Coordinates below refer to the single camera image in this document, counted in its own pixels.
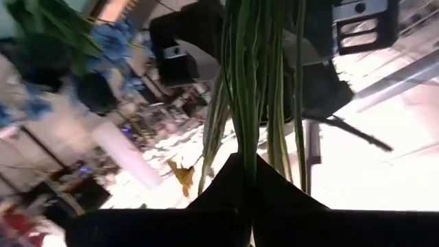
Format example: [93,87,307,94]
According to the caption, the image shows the yellow artificial flower bunch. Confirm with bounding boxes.
[166,0,309,200]

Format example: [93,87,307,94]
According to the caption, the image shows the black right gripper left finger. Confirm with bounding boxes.
[64,152,254,247]

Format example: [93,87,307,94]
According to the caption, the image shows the silver aluminium post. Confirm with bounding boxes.
[353,51,439,114]

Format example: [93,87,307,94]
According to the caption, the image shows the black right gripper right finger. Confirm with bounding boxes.
[252,154,439,247]

